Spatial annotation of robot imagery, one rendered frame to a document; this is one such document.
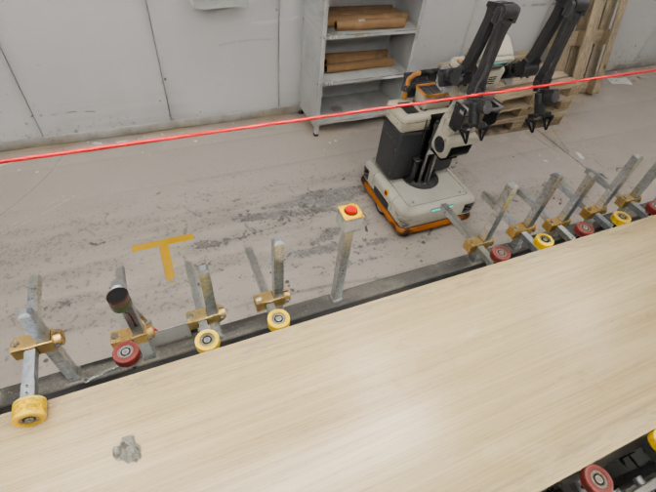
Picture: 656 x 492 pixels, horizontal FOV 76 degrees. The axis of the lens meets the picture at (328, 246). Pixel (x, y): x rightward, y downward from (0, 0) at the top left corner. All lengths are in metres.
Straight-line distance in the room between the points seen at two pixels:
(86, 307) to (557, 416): 2.45
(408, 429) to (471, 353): 0.37
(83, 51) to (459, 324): 3.25
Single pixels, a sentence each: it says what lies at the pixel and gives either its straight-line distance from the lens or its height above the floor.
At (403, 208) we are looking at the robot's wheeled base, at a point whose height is 0.27.
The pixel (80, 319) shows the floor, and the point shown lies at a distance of 2.82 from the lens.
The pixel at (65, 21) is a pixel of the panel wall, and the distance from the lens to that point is 3.77.
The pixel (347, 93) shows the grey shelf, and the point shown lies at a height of 0.15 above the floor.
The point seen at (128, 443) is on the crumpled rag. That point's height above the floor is 0.92.
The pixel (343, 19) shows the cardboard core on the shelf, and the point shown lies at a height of 0.96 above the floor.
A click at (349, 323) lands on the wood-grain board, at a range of 1.52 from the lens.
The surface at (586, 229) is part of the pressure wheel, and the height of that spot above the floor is 0.90.
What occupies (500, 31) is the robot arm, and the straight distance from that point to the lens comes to 2.22.
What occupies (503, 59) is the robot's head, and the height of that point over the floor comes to 1.31.
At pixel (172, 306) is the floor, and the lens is 2.71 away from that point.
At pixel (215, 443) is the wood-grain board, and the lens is 1.35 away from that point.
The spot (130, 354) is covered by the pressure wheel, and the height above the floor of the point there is 0.91.
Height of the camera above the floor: 2.17
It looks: 47 degrees down
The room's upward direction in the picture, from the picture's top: 7 degrees clockwise
